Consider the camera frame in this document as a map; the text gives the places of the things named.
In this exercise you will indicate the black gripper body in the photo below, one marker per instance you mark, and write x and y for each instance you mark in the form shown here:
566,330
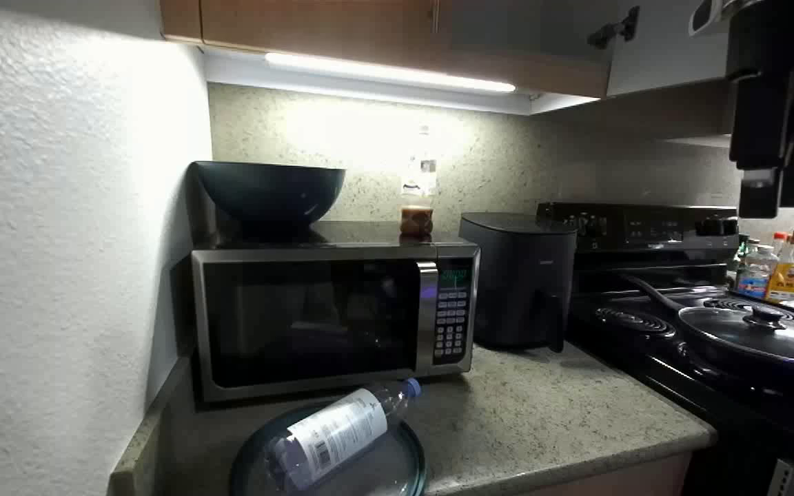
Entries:
773,83

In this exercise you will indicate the round grey plate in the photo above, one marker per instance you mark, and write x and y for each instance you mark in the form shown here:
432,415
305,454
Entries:
387,472

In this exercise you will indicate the black frying pan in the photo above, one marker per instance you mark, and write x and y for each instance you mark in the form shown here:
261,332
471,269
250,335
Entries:
766,378

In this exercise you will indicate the bottle with brown liquid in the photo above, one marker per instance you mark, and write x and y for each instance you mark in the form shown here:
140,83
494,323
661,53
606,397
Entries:
418,221

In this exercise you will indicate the black pan lid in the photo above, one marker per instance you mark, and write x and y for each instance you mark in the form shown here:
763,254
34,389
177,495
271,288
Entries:
738,332

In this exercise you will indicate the pale cabinet door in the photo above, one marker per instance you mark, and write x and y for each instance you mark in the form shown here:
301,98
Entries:
662,51

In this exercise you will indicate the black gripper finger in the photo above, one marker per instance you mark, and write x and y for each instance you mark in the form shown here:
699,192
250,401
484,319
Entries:
759,195
792,179

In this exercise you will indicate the stainless black microwave oven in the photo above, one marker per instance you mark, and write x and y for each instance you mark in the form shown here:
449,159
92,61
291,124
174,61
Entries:
315,320

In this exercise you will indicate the green bottle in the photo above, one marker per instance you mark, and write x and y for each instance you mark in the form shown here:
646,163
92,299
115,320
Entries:
742,257

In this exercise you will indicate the dark round bowl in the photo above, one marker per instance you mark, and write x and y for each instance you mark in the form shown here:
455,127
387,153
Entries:
269,195

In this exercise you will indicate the clear plastic water bottle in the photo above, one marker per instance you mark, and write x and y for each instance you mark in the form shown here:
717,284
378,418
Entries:
333,432

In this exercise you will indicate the black kitchen stove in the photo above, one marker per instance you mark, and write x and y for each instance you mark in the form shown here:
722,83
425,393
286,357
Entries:
654,230

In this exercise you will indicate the black air fryer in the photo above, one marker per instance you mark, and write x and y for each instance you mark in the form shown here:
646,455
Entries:
512,277

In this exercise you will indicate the yellow oil bottle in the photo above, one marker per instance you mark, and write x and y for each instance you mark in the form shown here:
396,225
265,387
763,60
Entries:
792,272

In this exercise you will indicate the clear bottle blue label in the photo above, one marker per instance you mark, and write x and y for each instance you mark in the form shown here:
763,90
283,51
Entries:
757,277

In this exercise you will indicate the under-cabinet light strip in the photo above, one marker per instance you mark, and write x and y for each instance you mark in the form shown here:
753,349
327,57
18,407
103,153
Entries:
387,72

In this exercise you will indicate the wooden wall cabinet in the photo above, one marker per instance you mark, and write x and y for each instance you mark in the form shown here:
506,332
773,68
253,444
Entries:
325,22

